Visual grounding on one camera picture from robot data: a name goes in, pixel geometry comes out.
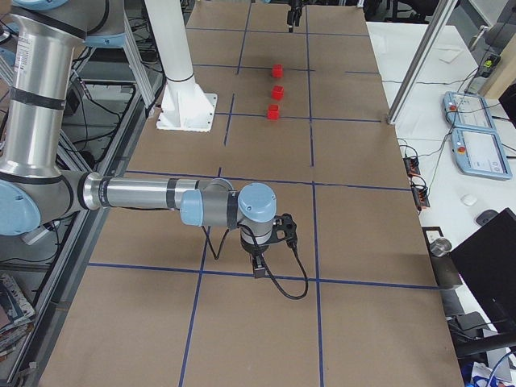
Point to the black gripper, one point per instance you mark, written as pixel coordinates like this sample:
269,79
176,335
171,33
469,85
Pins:
255,251

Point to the red block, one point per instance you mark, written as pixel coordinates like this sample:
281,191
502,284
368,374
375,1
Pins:
277,71
273,112
277,92

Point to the orange black connector box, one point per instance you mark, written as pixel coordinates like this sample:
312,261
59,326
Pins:
420,196
412,166

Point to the steel cup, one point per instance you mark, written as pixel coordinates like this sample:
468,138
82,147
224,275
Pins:
440,247

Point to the black monitor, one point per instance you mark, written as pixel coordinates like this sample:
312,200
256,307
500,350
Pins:
486,263

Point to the black computer mouse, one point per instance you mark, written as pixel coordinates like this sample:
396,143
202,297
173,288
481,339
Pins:
485,216

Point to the teach pendant near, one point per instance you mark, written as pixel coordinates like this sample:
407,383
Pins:
479,153

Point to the teach pendant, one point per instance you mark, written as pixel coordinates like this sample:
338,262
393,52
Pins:
467,110
479,153

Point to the stack of books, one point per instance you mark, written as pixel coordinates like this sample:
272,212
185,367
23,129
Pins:
17,314

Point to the teach pendant far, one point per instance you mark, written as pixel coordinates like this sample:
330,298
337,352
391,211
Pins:
467,110

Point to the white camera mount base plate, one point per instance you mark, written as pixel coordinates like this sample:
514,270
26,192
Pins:
196,114

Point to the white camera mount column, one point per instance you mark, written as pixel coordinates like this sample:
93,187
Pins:
168,28

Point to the aluminium profile post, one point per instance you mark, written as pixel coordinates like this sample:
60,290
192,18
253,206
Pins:
442,14

